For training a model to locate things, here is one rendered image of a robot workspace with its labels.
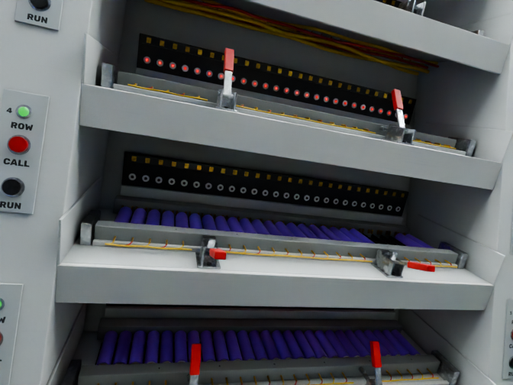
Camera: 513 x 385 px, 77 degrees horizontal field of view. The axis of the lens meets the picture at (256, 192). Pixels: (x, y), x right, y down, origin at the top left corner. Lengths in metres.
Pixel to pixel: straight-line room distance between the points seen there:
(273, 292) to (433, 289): 0.25
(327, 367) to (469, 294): 0.24
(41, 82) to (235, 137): 0.21
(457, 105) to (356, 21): 0.29
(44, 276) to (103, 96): 0.20
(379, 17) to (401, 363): 0.54
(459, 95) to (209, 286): 0.57
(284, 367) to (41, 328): 0.32
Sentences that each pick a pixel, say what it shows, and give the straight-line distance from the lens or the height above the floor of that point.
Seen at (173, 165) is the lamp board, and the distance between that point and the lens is 0.54.
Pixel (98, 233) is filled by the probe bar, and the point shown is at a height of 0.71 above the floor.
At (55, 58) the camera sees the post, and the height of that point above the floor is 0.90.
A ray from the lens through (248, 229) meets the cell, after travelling 0.49.
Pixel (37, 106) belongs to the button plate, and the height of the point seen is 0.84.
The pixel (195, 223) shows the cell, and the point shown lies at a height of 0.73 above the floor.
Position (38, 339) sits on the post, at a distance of 0.42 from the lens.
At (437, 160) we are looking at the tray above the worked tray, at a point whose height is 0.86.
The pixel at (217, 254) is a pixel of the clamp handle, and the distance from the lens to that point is 0.33.
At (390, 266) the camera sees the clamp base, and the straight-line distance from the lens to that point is 0.50.
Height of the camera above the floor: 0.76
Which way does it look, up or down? 3 degrees up
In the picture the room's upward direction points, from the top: 6 degrees clockwise
